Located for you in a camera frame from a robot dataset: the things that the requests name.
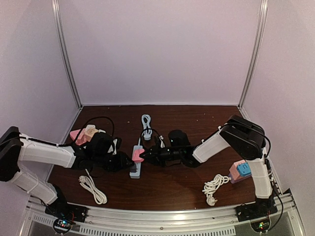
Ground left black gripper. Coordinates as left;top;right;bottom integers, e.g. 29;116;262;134
93;152;133;174

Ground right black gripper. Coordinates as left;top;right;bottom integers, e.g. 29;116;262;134
139;143;183;168

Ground pink plug adapter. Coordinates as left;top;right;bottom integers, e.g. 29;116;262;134
132;148;145;163

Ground light blue power strip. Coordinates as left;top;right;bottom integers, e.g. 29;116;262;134
129;145;143;179

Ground black plug adapter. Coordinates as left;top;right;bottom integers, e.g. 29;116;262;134
129;164;137;175

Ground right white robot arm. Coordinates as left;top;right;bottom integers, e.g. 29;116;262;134
139;115;273;217

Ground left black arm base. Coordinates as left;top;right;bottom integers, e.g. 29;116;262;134
44;197;88;223

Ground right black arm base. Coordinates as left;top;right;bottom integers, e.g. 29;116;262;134
235;196;278;222

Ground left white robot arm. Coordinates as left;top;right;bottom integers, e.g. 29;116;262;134
0;126;134;218

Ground beige cube socket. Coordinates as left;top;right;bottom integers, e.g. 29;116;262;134
84;124;98;139

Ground light pink cube adapter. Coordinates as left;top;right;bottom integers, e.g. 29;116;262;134
229;160;246;180

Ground purple power strip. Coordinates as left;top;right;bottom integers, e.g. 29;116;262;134
228;173;251;184

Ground blue cube adapter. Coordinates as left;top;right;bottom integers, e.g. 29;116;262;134
237;162;252;177

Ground light blue coiled cable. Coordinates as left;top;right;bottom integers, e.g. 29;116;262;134
140;114;155;141

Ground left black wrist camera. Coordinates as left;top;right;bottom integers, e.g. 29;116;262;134
85;132;114;156

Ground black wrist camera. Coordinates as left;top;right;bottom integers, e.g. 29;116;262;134
85;132;114;156
168;129;190;149

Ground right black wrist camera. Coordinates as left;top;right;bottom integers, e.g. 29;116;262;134
168;129;190;149

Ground white coiled power cable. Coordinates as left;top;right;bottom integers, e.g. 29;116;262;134
78;169;108;205

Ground white coiled cable right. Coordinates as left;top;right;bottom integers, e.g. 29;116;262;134
202;174;231;207

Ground aluminium front rail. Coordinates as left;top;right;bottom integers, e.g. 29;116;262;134
17;193;306;236

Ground left aluminium frame post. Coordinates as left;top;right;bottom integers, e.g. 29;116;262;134
52;0;83;109

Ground aluminium frame post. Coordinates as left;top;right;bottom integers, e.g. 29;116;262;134
52;0;83;109
238;0;268;109

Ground right aluminium frame post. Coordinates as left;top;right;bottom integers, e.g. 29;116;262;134
238;0;268;109

